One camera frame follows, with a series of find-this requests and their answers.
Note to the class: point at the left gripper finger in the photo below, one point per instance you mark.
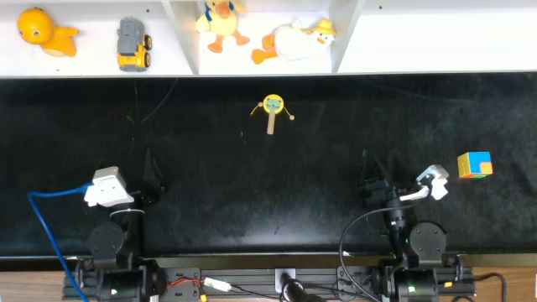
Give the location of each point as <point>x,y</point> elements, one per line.
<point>153,180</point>

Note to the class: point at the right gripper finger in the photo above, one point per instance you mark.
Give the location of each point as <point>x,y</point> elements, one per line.
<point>366,174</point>
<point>392,172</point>

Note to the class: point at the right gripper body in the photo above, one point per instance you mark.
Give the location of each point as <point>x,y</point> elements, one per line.
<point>382,194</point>

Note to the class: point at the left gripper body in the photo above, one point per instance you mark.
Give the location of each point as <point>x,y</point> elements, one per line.
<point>144,197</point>

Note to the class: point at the grey and yellow toy truck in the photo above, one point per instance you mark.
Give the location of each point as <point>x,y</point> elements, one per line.
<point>132,46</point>

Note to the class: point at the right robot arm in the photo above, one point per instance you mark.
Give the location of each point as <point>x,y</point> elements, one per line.
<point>425,243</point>

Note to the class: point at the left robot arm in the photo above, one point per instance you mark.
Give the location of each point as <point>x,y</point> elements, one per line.
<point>107,241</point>

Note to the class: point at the many-coloured puzzle cube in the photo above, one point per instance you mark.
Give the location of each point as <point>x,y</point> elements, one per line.
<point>475,165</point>

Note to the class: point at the yellow rattle drum toy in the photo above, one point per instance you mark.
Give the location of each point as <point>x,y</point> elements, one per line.
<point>273,105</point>

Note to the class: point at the white shelf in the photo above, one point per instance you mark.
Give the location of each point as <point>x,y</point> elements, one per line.
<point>419,46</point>

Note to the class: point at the white plush duck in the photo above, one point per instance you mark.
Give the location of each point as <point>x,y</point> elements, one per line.
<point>298,42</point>

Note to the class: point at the yellow plush duck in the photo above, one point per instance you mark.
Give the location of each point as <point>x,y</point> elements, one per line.
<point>222,23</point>

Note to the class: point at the yellow rubber duck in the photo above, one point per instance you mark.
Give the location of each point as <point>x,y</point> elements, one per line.
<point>35,27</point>

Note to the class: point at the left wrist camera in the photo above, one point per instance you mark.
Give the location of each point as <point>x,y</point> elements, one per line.
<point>108,189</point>

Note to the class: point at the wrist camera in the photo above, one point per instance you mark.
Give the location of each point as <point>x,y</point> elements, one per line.
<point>108,189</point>
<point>436,178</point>

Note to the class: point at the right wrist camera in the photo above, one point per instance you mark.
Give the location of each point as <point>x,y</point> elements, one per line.
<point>436,178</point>

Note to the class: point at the mounting rail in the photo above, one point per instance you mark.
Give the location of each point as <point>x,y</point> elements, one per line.
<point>251,285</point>

